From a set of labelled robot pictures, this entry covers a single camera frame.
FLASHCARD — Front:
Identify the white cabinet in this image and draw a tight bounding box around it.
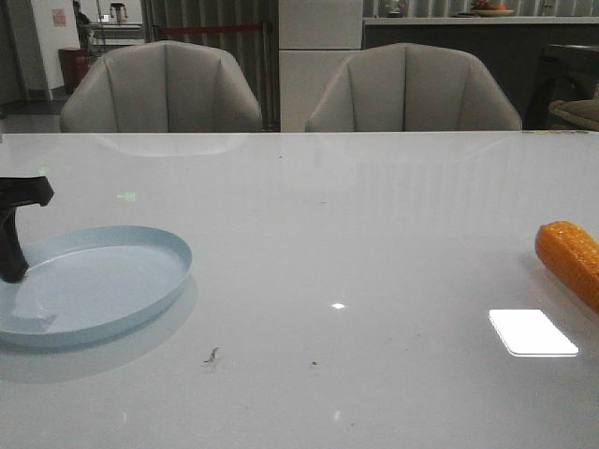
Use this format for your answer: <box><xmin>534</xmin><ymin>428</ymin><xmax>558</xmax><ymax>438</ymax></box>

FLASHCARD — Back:
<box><xmin>278</xmin><ymin>1</ymin><xmax>363</xmax><ymax>132</ymax></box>

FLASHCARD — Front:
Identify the background metal table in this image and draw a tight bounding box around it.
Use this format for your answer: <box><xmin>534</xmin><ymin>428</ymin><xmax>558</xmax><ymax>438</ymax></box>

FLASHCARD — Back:
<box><xmin>86</xmin><ymin>22</ymin><xmax>145</xmax><ymax>46</ymax></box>

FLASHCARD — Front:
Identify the right beige upholstered chair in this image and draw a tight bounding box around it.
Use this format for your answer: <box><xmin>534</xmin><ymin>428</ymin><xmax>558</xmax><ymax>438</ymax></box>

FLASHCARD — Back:
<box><xmin>305</xmin><ymin>43</ymin><xmax>522</xmax><ymax>132</ymax></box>

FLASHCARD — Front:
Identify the left beige upholstered chair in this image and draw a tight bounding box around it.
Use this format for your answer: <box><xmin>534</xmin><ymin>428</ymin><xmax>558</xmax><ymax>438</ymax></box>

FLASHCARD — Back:
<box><xmin>60</xmin><ymin>40</ymin><xmax>262</xmax><ymax>133</ymax></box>

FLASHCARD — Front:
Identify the red barrier belt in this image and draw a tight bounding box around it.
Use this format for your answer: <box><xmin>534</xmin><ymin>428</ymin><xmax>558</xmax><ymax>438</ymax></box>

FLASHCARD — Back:
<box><xmin>157</xmin><ymin>22</ymin><xmax>263</xmax><ymax>35</ymax></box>

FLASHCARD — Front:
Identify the light blue round plate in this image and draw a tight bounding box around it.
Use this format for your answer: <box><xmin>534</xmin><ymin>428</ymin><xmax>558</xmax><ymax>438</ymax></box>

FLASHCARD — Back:
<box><xmin>1</xmin><ymin>225</ymin><xmax>193</xmax><ymax>348</ymax></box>

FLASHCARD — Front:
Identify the dark grey counter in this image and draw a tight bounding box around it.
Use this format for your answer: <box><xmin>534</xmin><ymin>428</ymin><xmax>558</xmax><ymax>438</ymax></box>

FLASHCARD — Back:
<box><xmin>362</xmin><ymin>17</ymin><xmax>598</xmax><ymax>123</ymax></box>

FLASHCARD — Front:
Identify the orange corn cob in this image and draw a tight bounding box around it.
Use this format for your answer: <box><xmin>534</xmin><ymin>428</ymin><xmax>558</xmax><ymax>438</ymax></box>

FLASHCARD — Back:
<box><xmin>534</xmin><ymin>221</ymin><xmax>598</xmax><ymax>313</ymax></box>

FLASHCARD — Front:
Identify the person in background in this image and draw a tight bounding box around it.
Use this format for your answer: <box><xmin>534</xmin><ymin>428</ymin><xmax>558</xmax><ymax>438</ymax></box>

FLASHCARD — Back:
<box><xmin>72</xmin><ymin>0</ymin><xmax>91</xmax><ymax>51</ymax></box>

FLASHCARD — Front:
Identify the fruit bowl on counter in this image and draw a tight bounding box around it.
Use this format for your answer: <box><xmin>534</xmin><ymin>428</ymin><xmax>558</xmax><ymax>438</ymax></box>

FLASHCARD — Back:
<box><xmin>471</xmin><ymin>0</ymin><xmax>514</xmax><ymax>17</ymax></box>

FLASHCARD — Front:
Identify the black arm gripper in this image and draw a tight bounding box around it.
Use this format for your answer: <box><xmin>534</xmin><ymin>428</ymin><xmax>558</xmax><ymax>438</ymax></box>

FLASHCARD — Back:
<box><xmin>1</xmin><ymin>176</ymin><xmax>54</xmax><ymax>283</ymax></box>

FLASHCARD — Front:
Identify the red trash bin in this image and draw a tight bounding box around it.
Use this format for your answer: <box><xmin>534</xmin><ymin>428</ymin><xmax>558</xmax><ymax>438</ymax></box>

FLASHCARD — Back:
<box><xmin>58</xmin><ymin>48</ymin><xmax>90</xmax><ymax>94</ymax></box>

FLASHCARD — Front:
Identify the beige upholstered chair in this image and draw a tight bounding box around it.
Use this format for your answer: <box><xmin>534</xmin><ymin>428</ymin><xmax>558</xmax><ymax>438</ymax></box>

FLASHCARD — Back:
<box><xmin>305</xmin><ymin>43</ymin><xmax>522</xmax><ymax>132</ymax></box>
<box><xmin>60</xmin><ymin>40</ymin><xmax>262</xmax><ymax>133</ymax></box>

